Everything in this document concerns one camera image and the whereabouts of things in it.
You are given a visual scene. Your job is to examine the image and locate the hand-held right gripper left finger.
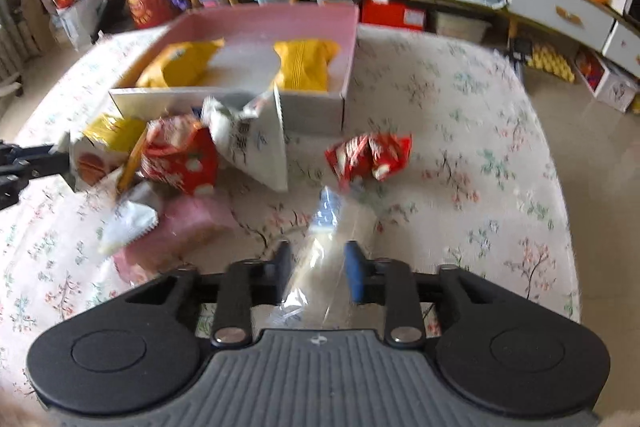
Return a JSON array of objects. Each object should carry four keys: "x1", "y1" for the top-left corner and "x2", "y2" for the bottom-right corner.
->
[{"x1": 122, "y1": 241, "x2": 293, "y2": 348}]

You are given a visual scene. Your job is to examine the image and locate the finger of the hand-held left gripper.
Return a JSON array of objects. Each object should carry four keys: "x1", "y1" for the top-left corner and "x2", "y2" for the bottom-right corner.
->
[{"x1": 0, "y1": 139, "x2": 71, "y2": 210}]

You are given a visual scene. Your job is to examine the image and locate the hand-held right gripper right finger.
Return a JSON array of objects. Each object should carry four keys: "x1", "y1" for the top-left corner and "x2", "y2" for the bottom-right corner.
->
[{"x1": 345, "y1": 241, "x2": 507, "y2": 346}]

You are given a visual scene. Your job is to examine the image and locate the clear plastic snack packet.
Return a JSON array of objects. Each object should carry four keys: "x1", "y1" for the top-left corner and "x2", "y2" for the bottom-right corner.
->
[{"x1": 277, "y1": 186, "x2": 378, "y2": 333}]

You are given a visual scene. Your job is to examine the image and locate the yellow white snack packet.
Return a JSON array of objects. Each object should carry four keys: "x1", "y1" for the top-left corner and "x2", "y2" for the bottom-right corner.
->
[{"x1": 69, "y1": 113, "x2": 148, "y2": 194}]

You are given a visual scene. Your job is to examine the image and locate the pink snack packet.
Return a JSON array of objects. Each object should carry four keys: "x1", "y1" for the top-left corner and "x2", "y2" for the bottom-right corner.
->
[{"x1": 114, "y1": 196, "x2": 237, "y2": 285}]

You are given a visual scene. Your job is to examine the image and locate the long gold snack packet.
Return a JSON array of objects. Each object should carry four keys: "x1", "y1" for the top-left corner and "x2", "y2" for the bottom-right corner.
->
[{"x1": 117, "y1": 127, "x2": 151, "y2": 195}]

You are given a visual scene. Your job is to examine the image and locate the small white snack packet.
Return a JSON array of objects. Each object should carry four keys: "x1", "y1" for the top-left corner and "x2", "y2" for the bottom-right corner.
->
[{"x1": 96, "y1": 198, "x2": 161, "y2": 259}]

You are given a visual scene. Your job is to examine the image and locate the large white nut packet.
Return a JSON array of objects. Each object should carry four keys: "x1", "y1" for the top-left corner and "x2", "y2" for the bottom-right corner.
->
[{"x1": 201, "y1": 88, "x2": 291, "y2": 194}]

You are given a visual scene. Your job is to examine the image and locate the red snack packet white dots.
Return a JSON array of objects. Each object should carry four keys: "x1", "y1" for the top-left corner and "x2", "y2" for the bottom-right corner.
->
[{"x1": 139, "y1": 113, "x2": 220, "y2": 196}]

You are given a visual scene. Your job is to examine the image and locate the white cardboard box pink inside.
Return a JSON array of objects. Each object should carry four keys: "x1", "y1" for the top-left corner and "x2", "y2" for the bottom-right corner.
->
[{"x1": 108, "y1": 3, "x2": 361, "y2": 136}]

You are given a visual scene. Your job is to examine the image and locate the white red plastic bag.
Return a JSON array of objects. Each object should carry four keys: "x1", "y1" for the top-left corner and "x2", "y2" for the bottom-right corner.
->
[{"x1": 49, "y1": 0, "x2": 109, "y2": 52}]

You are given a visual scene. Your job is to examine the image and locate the large yellow snack packet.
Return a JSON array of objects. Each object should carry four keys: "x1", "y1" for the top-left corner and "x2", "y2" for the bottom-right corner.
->
[{"x1": 272, "y1": 38, "x2": 342, "y2": 94}]

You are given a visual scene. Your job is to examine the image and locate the red flat box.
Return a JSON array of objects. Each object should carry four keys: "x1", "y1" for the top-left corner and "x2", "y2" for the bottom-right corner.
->
[{"x1": 360, "y1": 0, "x2": 427, "y2": 32}]

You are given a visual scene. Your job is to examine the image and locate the small black device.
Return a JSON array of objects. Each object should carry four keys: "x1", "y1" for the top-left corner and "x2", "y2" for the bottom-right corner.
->
[{"x1": 507, "y1": 37, "x2": 534, "y2": 66}]

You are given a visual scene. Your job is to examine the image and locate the yellow egg tray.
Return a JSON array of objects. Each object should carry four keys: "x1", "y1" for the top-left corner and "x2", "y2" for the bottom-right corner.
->
[{"x1": 526, "y1": 44, "x2": 577, "y2": 84}]

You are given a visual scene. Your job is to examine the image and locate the white printed floor box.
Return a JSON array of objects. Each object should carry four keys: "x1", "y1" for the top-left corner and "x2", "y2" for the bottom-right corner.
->
[{"x1": 574, "y1": 48, "x2": 640, "y2": 114}]

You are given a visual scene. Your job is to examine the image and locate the low wooden cabinet white drawers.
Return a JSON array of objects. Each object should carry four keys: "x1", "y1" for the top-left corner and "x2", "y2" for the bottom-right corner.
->
[{"x1": 350, "y1": 0, "x2": 640, "y2": 80}]

